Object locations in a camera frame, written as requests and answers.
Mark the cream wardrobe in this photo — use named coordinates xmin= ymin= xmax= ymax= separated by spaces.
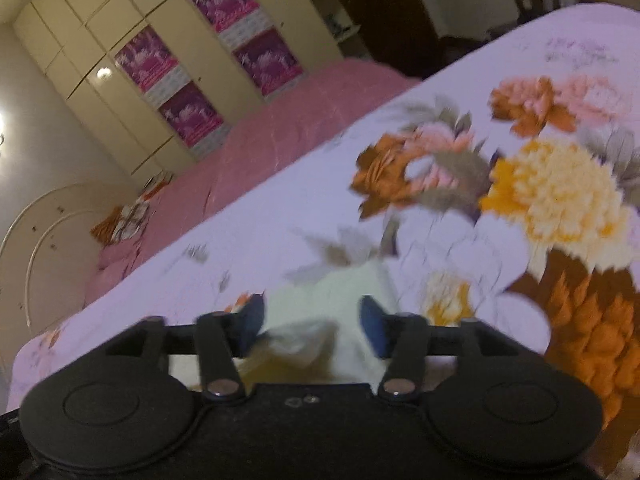
xmin=12 ymin=0 xmax=347 ymax=177

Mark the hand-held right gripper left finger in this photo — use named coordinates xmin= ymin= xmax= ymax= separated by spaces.
xmin=104 ymin=293 xmax=265 ymax=402

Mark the pale green long-sleeved sweater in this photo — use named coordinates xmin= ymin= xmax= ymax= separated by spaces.
xmin=167 ymin=259 xmax=453 ymax=393

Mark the purple wall poster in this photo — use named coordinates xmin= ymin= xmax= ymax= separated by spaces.
xmin=188 ymin=0 xmax=262 ymax=37
xmin=233 ymin=27 xmax=304 ymax=99
xmin=114 ymin=24 xmax=179 ymax=94
xmin=159 ymin=82 xmax=224 ymax=149

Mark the bed with floral lilac sheet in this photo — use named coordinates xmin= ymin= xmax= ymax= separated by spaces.
xmin=7 ymin=2 xmax=640 ymax=480

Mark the orange patterned pillow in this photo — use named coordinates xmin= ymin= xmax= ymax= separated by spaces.
xmin=90 ymin=179 xmax=174 ymax=247

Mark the cream corner shelf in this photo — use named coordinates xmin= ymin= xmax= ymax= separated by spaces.
xmin=295 ymin=0 xmax=362 ymax=59

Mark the bed with pink cover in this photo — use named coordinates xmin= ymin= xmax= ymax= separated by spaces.
xmin=82 ymin=57 xmax=422 ymax=307

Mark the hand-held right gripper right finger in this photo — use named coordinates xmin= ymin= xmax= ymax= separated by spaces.
xmin=360 ymin=295 xmax=542 ymax=405

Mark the dark wooden door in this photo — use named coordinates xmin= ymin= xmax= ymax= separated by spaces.
xmin=318 ymin=0 xmax=453 ymax=80

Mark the cream arched headboard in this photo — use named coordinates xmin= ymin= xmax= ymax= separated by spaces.
xmin=0 ymin=182 xmax=126 ymax=342

